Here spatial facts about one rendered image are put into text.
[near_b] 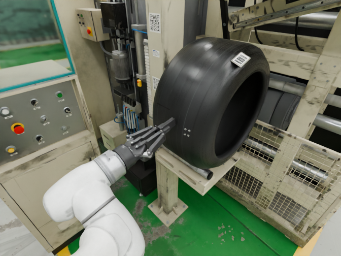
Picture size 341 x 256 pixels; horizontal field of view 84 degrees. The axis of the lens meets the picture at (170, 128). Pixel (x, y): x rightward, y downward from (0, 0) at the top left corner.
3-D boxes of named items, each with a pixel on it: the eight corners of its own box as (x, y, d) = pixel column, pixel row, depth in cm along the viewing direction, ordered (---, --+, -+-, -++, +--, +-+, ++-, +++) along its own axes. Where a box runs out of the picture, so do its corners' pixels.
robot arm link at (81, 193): (92, 162, 60) (117, 196, 59) (41, 196, 53) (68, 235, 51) (90, 153, 51) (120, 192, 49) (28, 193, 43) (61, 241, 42)
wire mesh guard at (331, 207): (197, 167, 176) (205, 99, 135) (198, 166, 177) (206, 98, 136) (304, 241, 124) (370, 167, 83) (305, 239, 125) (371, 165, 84)
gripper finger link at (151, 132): (134, 153, 62) (132, 151, 63) (159, 134, 68) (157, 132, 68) (132, 144, 59) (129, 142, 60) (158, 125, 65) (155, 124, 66)
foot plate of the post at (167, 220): (147, 206, 177) (147, 204, 174) (168, 189, 192) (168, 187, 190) (167, 227, 161) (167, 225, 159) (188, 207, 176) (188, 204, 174)
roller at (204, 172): (165, 142, 115) (160, 147, 113) (163, 137, 111) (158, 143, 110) (213, 174, 94) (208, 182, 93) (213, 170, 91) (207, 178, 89)
